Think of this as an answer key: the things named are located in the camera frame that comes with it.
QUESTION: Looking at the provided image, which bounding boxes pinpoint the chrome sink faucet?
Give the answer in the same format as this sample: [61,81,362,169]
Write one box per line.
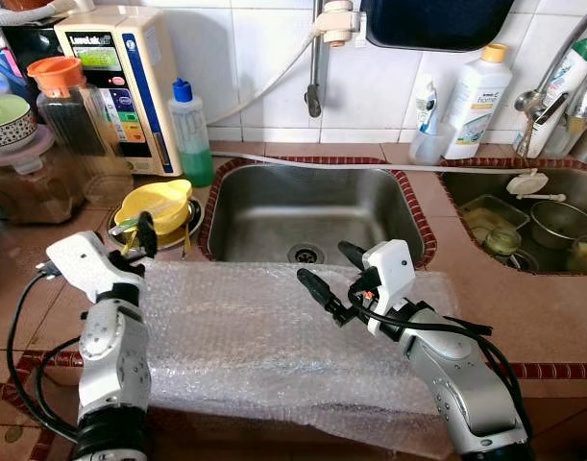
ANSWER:
[512,24,587,159]

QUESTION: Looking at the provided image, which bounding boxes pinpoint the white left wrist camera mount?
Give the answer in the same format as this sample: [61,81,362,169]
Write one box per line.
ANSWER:
[46,230,146,304]

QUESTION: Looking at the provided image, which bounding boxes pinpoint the white bottle with green cap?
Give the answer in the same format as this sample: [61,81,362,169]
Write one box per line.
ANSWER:
[520,36,587,159]

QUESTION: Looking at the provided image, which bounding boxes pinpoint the yellow green plastic cup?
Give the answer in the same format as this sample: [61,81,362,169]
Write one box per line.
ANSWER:
[566,234,587,276]

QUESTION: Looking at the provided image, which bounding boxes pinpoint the square glass container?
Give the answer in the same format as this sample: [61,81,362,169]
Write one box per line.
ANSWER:
[455,194,530,249]

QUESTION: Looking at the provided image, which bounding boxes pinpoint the deep steel bowl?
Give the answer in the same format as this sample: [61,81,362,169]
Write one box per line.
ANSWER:
[528,199,587,253]

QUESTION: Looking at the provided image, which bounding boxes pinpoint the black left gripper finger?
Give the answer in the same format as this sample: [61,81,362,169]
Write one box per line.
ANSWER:
[135,211,160,260]

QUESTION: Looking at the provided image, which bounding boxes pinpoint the beige water ionizer machine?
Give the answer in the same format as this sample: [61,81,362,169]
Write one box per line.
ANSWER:
[53,5,184,180]

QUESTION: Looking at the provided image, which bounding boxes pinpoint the wide steel bowl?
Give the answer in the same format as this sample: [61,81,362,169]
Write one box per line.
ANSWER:
[105,197,207,255]

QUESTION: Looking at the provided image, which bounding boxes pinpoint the steel sink basin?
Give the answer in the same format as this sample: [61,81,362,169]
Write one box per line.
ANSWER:
[437,165,587,279]
[199,157,438,271]

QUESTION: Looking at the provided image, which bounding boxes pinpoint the white bottle with orange cap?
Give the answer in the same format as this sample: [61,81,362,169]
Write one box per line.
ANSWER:
[443,43,514,161]

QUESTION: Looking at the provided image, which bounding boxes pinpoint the patterned ceramic bowl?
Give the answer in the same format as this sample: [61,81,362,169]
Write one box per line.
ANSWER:
[0,94,40,153]

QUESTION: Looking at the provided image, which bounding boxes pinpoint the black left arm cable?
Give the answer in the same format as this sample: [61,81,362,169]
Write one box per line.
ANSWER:
[5,267,87,445]

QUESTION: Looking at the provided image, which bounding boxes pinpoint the grey wall tap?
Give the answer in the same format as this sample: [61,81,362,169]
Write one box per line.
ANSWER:
[307,0,361,119]

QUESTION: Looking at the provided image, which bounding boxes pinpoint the clear bubble wrap sheet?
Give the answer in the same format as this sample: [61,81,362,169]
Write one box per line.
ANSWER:
[137,257,464,460]

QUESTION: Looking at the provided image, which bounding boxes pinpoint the black hanging tray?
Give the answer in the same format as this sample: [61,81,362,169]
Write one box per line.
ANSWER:
[362,0,518,53]

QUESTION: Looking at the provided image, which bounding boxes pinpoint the white water hose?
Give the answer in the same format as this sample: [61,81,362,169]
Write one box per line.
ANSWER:
[205,34,323,128]

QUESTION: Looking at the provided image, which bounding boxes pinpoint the blue capped green liquid bottle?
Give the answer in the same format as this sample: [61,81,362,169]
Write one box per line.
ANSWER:
[167,79,216,189]

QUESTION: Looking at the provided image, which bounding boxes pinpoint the clear drinking glass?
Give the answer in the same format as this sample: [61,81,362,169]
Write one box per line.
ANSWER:
[482,226,525,260]

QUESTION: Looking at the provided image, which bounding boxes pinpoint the clear plastic cup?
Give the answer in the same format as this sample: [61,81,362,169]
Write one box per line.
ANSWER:
[408,123,451,165]

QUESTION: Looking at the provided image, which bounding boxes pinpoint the white training chopsticks green clip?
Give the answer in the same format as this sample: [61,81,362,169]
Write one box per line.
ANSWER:
[109,213,193,241]

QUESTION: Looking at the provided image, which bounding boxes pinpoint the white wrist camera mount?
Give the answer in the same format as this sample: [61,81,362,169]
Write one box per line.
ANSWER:
[362,239,417,337]
[46,230,146,304]

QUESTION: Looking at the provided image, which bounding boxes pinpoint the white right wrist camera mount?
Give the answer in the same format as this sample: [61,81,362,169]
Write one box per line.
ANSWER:
[362,239,417,337]

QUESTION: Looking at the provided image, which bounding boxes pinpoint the yellow plastic bowl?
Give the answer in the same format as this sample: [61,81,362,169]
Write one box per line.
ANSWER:
[113,179,195,237]

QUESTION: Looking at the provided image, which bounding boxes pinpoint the small white bottle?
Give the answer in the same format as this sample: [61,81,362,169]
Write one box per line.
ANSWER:
[414,75,439,135]

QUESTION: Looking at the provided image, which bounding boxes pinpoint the glass jar with orange lid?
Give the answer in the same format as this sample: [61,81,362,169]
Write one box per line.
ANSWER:
[26,56,121,164]

